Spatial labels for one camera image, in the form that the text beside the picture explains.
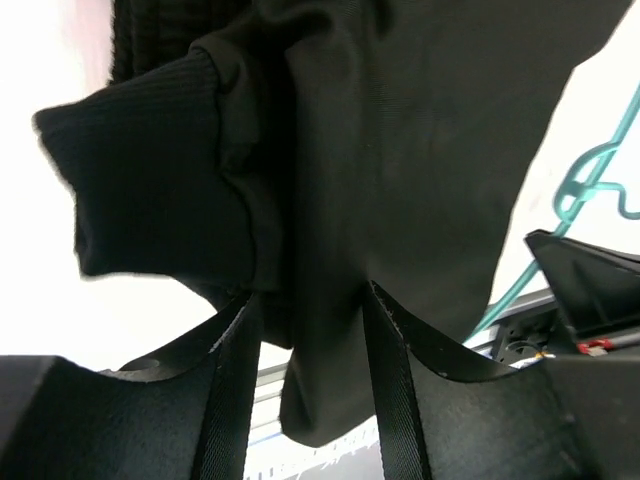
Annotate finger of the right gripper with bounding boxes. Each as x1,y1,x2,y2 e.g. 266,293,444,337
526,230,639,340

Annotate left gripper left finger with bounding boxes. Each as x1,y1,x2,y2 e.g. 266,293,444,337
1,293,262,480

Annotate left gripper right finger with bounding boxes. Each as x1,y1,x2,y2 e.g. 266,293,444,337
363,284,639,479

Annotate teal plastic hanger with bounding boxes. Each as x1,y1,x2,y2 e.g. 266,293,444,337
467,87,639,340

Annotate black trousers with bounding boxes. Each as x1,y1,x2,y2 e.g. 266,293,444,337
34,1,629,446

